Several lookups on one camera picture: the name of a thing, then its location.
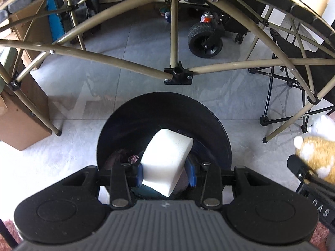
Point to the red spray can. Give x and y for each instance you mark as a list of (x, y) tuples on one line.
[(206, 17)]

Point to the red patterned rug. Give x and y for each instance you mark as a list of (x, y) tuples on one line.
[(9, 236)]

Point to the black rubber wheel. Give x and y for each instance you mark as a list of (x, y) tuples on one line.
[(199, 31)]

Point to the black round trash bin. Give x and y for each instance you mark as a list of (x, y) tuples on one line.
[(162, 109)]

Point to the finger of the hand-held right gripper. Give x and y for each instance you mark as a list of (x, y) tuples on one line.
[(298, 166)]

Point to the yellow white plush sheep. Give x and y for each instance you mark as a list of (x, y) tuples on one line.
[(319, 149)]

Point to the olive folding table frame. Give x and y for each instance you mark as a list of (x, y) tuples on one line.
[(171, 31)]

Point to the black folding chair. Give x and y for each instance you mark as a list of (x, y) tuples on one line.
[(285, 49)]

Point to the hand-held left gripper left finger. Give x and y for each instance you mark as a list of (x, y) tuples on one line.
[(139, 175)]

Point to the white sponge block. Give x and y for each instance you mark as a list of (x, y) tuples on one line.
[(165, 159)]

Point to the tall brown cardboard box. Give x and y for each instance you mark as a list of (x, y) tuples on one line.
[(39, 31)]

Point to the blue rolled mat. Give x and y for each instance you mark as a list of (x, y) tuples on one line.
[(56, 21)]

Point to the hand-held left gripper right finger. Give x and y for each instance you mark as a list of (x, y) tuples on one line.
[(191, 174)]

